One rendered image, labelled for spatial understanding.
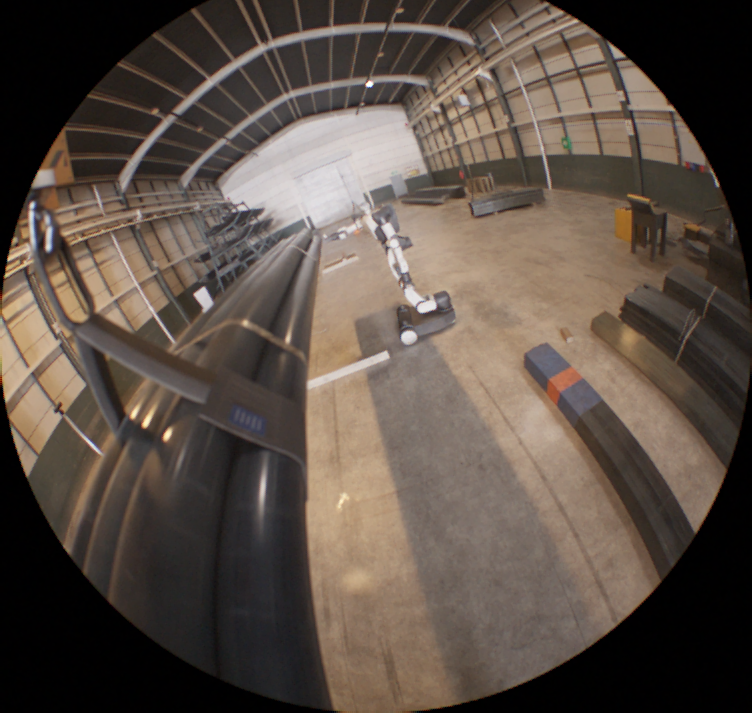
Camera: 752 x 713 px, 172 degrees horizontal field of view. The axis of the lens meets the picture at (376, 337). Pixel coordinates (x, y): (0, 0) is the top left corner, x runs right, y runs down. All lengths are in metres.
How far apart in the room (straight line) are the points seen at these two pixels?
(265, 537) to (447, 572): 1.30
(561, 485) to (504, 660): 1.10
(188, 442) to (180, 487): 0.08
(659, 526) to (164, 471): 1.93
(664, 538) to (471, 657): 1.14
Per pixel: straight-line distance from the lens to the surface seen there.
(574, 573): 1.70
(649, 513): 1.75
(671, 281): 3.01
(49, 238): 0.70
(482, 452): 1.79
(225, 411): 0.50
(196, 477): 0.44
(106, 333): 0.62
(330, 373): 2.68
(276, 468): 0.49
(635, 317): 2.59
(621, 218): 5.50
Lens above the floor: 1.61
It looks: 32 degrees down
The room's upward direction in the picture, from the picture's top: 24 degrees counter-clockwise
